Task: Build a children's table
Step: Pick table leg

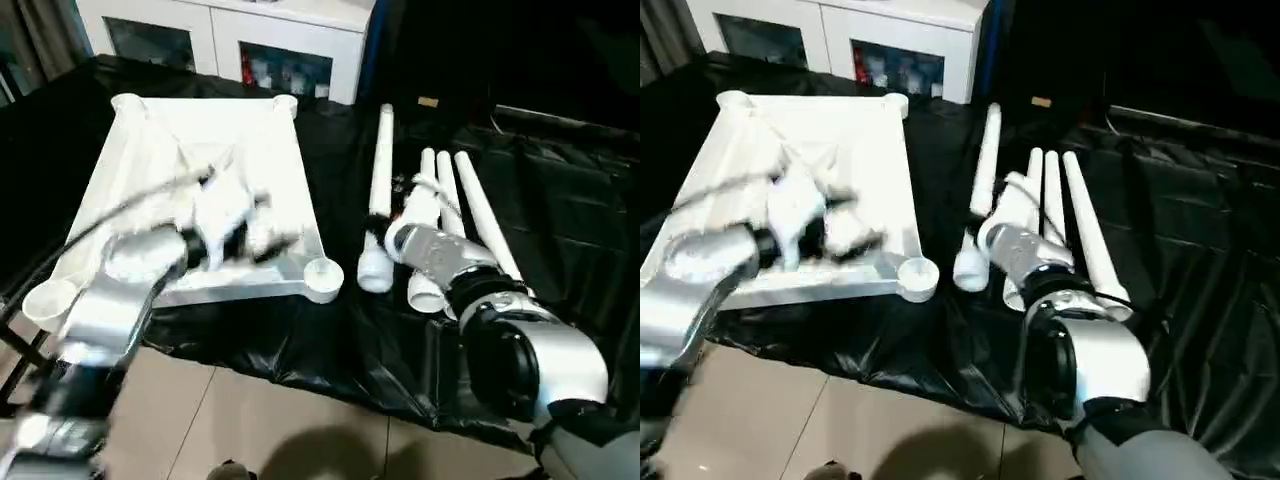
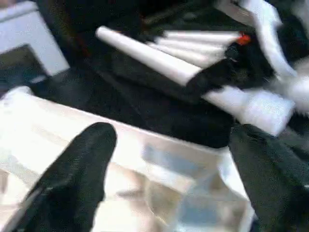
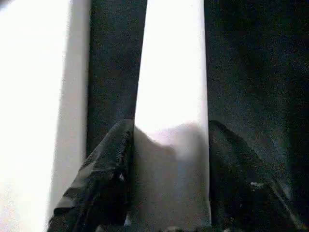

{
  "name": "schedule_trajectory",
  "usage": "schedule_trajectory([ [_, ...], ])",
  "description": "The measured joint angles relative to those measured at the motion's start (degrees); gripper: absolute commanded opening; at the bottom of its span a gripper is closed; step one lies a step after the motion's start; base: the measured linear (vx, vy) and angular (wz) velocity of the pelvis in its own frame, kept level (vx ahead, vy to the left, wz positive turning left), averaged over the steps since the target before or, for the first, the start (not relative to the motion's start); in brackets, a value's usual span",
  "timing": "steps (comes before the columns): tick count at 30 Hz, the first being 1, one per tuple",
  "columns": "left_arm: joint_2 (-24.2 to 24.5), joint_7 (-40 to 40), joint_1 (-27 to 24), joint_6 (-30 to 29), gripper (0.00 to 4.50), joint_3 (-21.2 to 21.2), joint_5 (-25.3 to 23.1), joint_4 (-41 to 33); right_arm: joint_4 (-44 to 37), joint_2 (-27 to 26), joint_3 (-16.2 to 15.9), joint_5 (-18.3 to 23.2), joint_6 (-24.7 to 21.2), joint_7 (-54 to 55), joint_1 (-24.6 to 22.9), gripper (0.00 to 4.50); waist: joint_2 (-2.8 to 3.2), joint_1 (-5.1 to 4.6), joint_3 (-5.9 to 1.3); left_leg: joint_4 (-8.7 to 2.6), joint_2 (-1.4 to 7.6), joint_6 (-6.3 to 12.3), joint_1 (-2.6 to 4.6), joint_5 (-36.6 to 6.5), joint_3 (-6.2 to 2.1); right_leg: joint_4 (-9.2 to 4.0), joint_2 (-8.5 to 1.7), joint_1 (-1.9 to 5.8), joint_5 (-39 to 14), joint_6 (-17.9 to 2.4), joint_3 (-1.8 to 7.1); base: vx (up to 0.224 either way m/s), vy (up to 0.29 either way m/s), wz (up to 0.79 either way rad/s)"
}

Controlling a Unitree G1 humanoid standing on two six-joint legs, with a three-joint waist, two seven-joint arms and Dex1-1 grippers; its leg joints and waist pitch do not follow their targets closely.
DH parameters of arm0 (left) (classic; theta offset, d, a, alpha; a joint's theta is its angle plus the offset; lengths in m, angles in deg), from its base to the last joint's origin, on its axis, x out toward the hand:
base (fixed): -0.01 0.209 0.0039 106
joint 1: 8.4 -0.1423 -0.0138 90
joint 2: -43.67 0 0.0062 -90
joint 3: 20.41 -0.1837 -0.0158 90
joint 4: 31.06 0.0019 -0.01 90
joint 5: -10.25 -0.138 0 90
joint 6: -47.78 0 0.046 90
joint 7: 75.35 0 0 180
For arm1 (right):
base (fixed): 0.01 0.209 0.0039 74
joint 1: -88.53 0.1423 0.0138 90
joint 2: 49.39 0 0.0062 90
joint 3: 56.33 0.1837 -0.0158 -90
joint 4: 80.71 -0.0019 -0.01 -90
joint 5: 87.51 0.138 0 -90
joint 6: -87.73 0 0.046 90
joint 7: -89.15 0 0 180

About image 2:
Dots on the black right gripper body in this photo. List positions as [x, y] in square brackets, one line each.
[251, 65]

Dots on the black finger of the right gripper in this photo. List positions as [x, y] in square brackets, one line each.
[210, 78]

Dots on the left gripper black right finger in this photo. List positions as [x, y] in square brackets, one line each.
[277, 188]

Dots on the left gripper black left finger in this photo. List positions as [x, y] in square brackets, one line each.
[72, 188]

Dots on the white plastic table top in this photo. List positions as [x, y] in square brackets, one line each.
[48, 113]

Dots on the black glossy mat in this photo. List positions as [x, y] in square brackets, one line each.
[144, 104]

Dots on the white sideboard with glass doors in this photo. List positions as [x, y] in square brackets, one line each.
[24, 24]

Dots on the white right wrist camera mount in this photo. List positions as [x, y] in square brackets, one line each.
[268, 36]

